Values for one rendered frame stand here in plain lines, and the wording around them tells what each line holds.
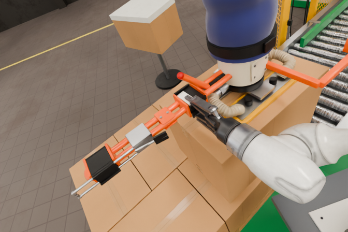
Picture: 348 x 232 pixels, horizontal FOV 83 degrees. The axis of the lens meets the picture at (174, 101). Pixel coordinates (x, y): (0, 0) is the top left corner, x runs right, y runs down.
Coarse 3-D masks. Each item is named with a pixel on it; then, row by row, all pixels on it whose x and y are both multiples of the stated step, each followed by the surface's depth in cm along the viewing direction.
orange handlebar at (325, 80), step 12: (216, 72) 73; (288, 72) 64; (300, 72) 62; (336, 72) 58; (216, 84) 69; (312, 84) 59; (324, 84) 57; (168, 108) 67; (180, 108) 66; (156, 120) 65; (168, 120) 63; (156, 132) 62; (120, 144) 62
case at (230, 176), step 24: (312, 72) 79; (240, 96) 80; (288, 96) 74; (312, 96) 83; (192, 120) 78; (264, 120) 70; (288, 120) 80; (192, 144) 82; (216, 144) 68; (216, 168) 71; (240, 168) 75; (240, 192) 91
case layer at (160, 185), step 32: (128, 128) 157; (160, 160) 130; (96, 192) 128; (128, 192) 122; (160, 192) 116; (192, 192) 111; (256, 192) 110; (96, 224) 114; (128, 224) 109; (160, 224) 105; (192, 224) 100; (224, 224) 99
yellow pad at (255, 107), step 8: (272, 72) 82; (264, 80) 80; (272, 80) 75; (280, 80) 77; (288, 80) 76; (280, 88) 75; (288, 88) 76; (248, 96) 73; (272, 96) 74; (232, 104) 76; (240, 104) 74; (248, 104) 72; (256, 104) 73; (264, 104) 72; (248, 112) 71; (256, 112) 71; (240, 120) 70; (248, 120) 70
